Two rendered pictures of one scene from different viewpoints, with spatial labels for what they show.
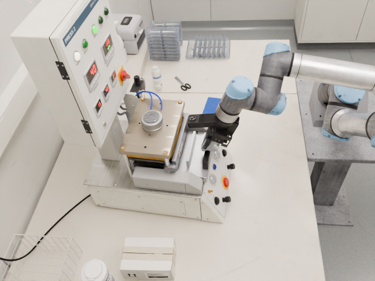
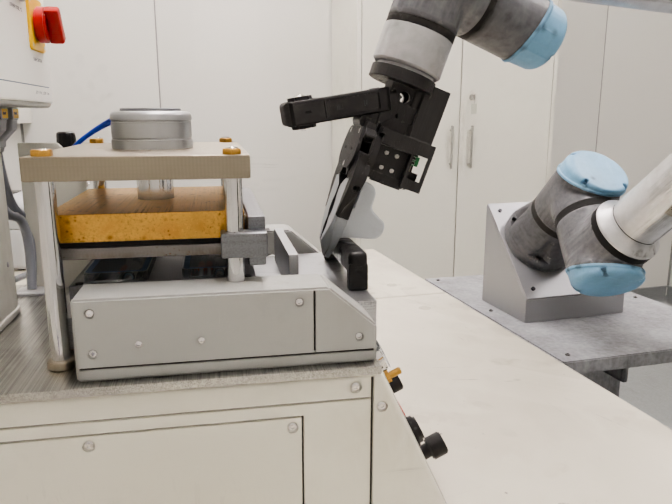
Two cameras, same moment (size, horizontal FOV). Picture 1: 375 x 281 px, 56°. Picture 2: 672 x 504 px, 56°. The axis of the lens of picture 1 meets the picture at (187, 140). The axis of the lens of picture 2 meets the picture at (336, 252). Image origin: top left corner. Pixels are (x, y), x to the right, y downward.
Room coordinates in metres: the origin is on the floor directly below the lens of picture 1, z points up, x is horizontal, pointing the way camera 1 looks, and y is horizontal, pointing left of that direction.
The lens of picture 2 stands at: (0.24, 0.24, 1.14)
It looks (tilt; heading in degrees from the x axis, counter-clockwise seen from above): 12 degrees down; 333
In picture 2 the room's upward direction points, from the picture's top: straight up
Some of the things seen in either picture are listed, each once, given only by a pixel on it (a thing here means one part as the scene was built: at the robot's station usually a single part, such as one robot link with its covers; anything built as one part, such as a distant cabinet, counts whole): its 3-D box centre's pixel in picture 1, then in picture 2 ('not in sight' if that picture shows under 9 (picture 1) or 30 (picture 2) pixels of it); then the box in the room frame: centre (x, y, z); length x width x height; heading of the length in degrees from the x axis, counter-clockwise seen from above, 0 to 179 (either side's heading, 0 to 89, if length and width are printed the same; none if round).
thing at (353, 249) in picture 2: (208, 150); (343, 255); (0.84, -0.07, 0.99); 0.15 x 0.02 x 0.04; 164
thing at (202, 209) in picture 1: (166, 165); (176, 391); (0.91, 0.10, 0.84); 0.53 x 0.37 x 0.17; 74
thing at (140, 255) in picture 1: (149, 258); not in sight; (0.53, 0.19, 0.80); 0.19 x 0.13 x 0.09; 79
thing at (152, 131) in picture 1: (147, 124); (125, 172); (0.92, 0.14, 1.08); 0.31 x 0.24 x 0.13; 164
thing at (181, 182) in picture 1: (167, 180); (231, 323); (0.74, 0.09, 0.96); 0.25 x 0.05 x 0.07; 74
